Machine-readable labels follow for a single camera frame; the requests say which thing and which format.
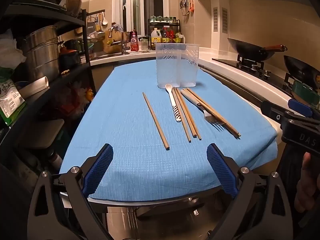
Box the green packet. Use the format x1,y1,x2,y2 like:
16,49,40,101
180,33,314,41
0,67,27,126

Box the white plastic bag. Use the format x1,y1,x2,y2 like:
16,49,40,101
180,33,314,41
0,29,27,68

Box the wooden cutting board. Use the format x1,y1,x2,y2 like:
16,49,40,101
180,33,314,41
103,29,126,54

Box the black spice rack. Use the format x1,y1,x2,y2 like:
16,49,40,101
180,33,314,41
148,18,182,51

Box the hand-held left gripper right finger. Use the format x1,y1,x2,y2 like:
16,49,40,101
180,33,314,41
206,143,294,240

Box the person's right hand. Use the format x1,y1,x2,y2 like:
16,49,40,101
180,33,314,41
294,152,320,213

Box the window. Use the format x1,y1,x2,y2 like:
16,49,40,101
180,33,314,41
112,0,164,37

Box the fork with beige handle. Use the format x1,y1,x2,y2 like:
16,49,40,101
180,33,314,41
180,89,227,132

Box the row of sauce bottles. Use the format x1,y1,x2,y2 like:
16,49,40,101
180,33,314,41
162,27,179,43

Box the blue table cloth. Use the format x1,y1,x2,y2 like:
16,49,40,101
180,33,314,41
59,59,278,203

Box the black wok wooden handle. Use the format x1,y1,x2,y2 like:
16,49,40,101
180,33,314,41
227,37,288,62

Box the green plastic tub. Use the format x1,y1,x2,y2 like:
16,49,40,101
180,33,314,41
292,79,320,103

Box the oil jug yellow label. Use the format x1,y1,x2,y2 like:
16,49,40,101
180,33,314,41
151,28,162,44

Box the row of spice jars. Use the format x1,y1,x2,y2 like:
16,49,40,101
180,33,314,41
150,16,177,23

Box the steel kitchen faucet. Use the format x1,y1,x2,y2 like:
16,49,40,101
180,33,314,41
107,27,131,55

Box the red dish soap bottle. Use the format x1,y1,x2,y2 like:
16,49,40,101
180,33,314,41
129,30,139,52

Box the white spoon striped handle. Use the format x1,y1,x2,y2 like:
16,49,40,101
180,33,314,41
165,84,182,122

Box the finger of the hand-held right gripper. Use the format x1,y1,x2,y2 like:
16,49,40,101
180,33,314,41
260,101,292,128
287,99,320,124

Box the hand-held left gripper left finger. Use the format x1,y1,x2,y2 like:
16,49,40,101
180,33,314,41
27,143,114,240

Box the white paper roll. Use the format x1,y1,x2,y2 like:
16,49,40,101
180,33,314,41
18,76,48,99

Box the steel sink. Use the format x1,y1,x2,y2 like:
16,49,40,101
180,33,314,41
89,49,150,61

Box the orange lidded pot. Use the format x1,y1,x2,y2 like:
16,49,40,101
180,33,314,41
59,47,81,71

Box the metal strainer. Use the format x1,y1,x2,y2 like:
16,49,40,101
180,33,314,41
86,31,105,43

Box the red plastic bag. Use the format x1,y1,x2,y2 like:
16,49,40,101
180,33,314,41
47,82,88,121

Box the black gas stove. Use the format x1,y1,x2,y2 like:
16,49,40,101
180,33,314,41
212,54,302,98

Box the black shelving rack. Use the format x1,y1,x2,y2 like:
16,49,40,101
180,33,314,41
0,4,97,160

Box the clear plastic utensil holder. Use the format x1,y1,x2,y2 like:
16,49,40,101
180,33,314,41
155,43,200,89

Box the hanging utensils on wall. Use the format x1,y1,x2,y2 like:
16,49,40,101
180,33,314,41
180,0,190,16

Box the stainless steel pot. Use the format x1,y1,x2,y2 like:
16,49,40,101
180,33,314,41
23,26,61,81

